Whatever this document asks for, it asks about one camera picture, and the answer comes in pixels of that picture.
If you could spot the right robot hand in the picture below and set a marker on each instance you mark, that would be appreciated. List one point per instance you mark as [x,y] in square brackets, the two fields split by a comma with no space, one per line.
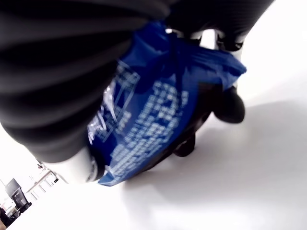
[60,72]

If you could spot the blue Oreo cookie package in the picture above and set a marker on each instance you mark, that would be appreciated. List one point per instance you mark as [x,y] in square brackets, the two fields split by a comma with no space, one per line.
[148,115]

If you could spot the black flat panel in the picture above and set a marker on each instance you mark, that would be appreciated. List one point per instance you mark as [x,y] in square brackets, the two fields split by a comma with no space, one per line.
[14,187]

